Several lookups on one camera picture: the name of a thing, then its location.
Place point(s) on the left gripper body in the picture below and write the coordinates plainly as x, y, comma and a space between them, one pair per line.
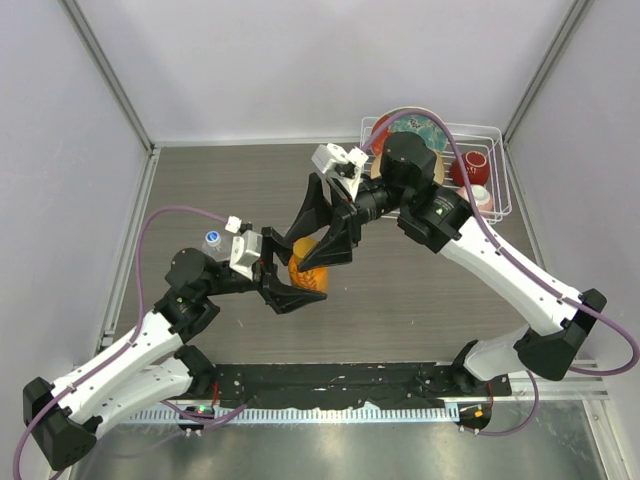
265, 265

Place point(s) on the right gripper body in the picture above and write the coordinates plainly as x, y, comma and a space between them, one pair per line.
350, 213

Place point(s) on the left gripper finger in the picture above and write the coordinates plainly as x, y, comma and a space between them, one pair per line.
281, 247
284, 299

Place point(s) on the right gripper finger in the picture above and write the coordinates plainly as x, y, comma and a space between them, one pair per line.
332, 250
314, 214

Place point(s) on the orange bottle cap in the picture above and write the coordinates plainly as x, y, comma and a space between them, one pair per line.
302, 247

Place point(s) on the orange juice bottle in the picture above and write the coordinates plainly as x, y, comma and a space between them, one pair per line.
314, 279

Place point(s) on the clear plastic water bottle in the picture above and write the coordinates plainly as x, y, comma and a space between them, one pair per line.
221, 252

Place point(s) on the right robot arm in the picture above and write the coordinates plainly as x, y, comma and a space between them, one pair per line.
559, 318

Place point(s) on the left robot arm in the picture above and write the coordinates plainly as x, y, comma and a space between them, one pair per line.
155, 361

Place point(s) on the cream floral plate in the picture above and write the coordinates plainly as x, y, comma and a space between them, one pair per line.
439, 170

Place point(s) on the red and teal plate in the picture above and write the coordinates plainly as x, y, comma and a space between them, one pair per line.
432, 135

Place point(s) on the pink patterned bowl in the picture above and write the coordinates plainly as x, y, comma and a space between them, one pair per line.
481, 197

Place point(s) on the red bowl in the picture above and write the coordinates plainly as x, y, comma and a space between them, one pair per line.
477, 167

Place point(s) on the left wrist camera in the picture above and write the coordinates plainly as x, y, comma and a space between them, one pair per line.
246, 247

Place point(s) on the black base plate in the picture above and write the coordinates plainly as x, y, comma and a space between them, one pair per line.
333, 386

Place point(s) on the white wire dish rack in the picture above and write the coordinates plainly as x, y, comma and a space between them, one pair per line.
482, 152

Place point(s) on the white slotted cable duct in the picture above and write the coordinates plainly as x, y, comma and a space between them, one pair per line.
368, 413

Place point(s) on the aluminium frame rail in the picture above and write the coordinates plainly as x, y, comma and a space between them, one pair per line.
573, 386

